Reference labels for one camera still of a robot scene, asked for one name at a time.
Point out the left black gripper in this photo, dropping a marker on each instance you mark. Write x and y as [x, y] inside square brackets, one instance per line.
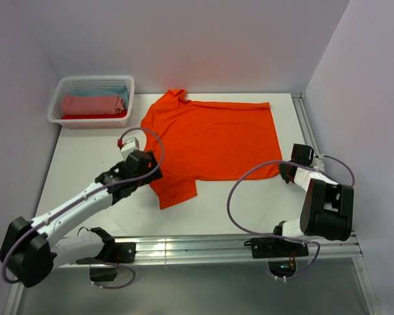
[150, 179]

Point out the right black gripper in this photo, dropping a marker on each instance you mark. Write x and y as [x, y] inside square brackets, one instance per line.
[283, 169]

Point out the orange t-shirt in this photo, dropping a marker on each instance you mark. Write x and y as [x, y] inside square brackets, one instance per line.
[210, 141]

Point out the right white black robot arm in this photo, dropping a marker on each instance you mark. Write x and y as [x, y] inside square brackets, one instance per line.
[289, 230]

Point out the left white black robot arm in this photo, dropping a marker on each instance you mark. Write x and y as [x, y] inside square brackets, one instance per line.
[33, 248]

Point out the rolled red t-shirt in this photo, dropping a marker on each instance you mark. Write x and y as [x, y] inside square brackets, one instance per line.
[101, 116]

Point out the rolled light blue t-shirt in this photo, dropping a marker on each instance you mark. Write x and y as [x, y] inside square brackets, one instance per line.
[120, 91]

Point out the rolled pink t-shirt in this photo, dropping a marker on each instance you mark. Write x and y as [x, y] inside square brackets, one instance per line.
[91, 105]

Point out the white plastic mesh basket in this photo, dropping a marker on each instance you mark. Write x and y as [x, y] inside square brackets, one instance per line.
[78, 85]

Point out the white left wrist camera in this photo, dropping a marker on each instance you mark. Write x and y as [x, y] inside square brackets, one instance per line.
[127, 146]

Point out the aluminium front rail frame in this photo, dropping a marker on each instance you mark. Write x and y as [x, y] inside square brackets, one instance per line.
[208, 275]

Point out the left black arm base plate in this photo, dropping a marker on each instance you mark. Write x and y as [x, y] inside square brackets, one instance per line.
[123, 252]

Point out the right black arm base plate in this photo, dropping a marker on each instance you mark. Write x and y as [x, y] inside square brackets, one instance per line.
[263, 248]

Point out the aluminium right side rail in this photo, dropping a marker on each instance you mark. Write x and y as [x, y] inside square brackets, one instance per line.
[315, 131]

